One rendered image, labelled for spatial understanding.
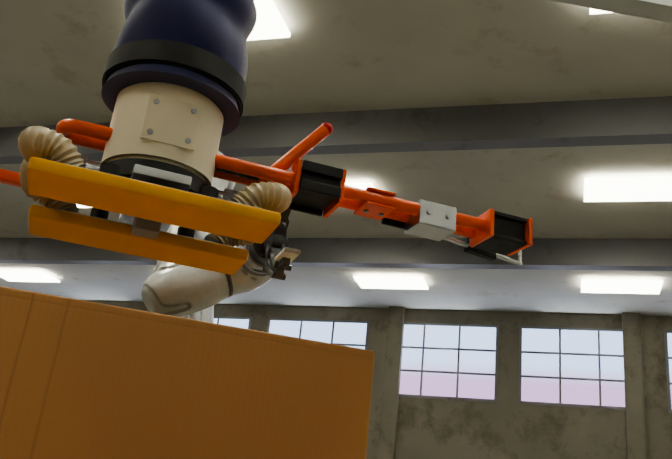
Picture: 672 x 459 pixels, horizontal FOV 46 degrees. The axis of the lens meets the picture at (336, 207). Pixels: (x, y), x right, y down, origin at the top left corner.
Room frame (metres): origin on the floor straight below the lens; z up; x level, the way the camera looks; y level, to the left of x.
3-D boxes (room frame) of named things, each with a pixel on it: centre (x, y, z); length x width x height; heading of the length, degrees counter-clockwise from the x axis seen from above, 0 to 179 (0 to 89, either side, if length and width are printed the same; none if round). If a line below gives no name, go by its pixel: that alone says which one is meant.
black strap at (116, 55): (1.12, 0.28, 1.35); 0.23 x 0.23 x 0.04
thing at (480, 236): (1.29, -0.29, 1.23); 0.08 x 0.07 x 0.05; 108
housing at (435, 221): (1.26, -0.16, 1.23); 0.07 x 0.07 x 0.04; 18
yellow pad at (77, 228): (1.21, 0.31, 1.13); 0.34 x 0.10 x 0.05; 108
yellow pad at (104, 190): (1.03, 0.25, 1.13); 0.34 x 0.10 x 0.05; 108
